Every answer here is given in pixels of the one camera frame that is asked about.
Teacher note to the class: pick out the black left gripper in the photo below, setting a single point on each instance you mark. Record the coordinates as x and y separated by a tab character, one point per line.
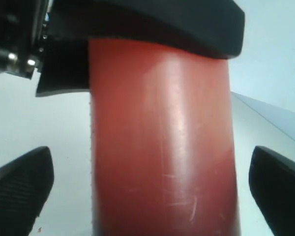
65	67

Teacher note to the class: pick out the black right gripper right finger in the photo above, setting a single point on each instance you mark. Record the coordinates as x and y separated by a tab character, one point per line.
272	185

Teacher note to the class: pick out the white paper backdrop sheet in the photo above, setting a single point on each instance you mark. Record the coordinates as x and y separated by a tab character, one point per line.
264	74

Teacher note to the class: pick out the red sauce squeeze bottle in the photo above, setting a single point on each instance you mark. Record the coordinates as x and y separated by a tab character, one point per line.
162	138

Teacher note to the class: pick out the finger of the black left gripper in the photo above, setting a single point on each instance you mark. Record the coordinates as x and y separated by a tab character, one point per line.
211	28

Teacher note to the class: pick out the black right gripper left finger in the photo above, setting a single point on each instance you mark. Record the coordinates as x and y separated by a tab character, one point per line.
25	185

